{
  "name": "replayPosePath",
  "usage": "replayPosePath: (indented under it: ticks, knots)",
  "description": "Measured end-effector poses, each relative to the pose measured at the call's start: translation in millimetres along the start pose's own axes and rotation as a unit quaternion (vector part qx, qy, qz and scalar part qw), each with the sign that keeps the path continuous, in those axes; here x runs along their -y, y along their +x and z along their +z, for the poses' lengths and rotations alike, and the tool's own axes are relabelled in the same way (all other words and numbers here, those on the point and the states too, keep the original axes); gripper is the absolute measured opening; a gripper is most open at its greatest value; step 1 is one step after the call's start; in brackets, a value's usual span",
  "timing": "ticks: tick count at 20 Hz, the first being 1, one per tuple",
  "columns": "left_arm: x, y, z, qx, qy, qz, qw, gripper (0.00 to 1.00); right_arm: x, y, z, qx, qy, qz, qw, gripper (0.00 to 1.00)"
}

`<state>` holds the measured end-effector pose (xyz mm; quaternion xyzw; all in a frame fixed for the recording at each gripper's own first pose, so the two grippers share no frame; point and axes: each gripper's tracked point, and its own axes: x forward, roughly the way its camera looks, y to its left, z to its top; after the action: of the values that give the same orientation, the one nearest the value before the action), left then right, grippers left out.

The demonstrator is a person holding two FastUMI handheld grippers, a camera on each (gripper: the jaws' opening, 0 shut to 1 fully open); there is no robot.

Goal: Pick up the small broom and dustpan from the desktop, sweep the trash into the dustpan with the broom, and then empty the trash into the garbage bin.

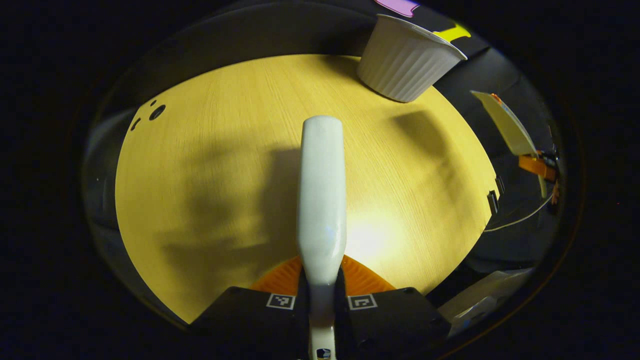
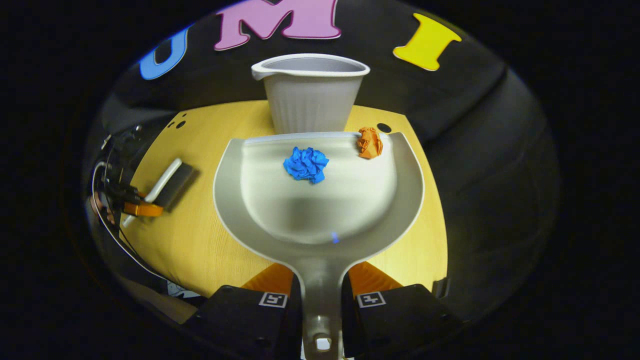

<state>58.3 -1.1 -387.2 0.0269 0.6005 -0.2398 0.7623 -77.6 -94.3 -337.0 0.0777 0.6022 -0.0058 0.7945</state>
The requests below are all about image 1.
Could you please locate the light grey dustpan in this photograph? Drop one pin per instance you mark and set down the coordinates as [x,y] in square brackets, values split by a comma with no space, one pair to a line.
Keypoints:
[510,125]

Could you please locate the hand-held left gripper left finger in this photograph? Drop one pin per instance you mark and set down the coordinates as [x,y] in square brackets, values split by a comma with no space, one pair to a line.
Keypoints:
[240,320]

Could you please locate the orange paper trash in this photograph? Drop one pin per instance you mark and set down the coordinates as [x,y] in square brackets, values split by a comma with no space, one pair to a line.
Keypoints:
[495,98]

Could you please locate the pale grey flat object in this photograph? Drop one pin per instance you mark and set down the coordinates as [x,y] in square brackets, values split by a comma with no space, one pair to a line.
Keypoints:
[480,300]

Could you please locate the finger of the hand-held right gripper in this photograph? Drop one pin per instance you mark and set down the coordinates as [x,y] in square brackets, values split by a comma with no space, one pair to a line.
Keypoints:
[535,166]

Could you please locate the wooden desktop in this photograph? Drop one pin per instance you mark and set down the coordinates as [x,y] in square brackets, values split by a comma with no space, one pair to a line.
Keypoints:
[210,150]

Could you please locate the white ribbed garbage bin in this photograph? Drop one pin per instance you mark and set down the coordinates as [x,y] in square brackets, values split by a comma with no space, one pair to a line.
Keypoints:
[405,65]

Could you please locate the black desk edge bracket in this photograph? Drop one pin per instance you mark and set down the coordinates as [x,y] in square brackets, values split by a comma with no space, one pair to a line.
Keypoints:
[493,201]
[500,185]

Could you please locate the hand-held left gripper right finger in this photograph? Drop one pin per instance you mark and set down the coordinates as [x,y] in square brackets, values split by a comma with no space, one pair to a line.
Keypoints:
[400,320]

